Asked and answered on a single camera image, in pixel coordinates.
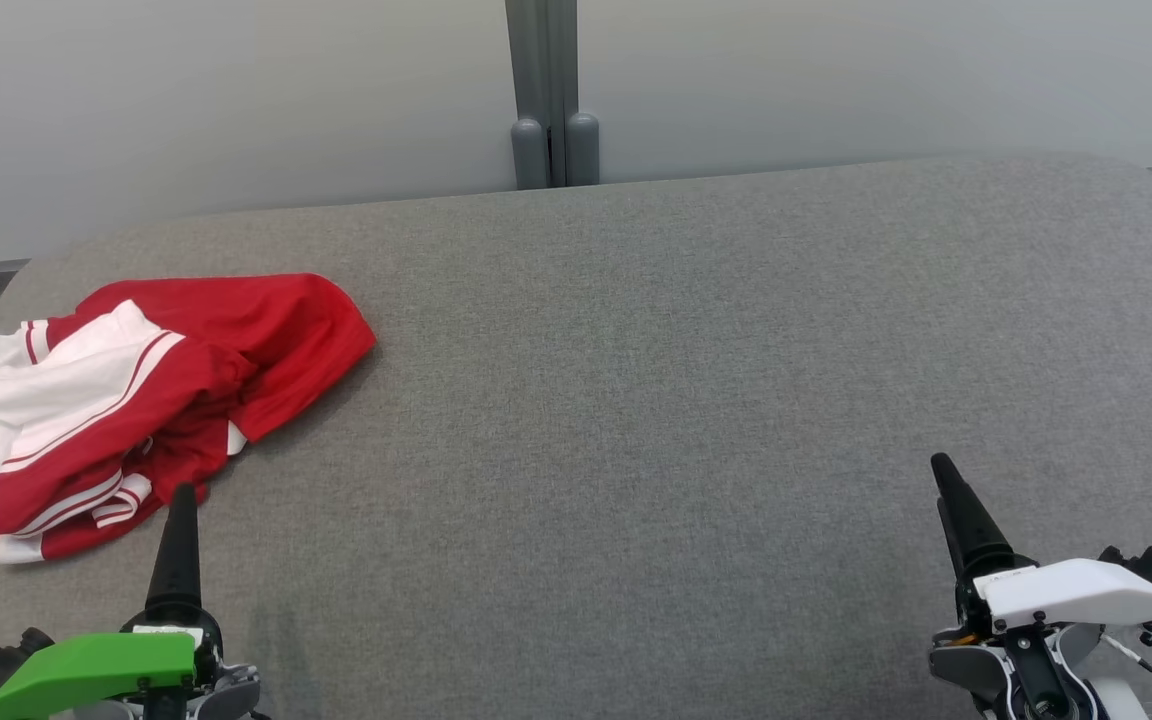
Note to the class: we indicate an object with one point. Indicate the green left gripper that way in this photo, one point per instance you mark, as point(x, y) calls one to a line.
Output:
point(86, 665)

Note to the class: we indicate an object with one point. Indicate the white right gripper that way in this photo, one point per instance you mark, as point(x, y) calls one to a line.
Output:
point(1076, 590)

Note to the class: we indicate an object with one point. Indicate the red basketball jersey number 23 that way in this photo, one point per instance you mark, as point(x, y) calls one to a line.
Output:
point(276, 335)

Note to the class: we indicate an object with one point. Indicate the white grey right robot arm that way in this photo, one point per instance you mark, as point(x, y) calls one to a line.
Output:
point(1116, 700)

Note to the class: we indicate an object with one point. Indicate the grey partition post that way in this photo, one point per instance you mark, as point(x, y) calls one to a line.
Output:
point(546, 90)

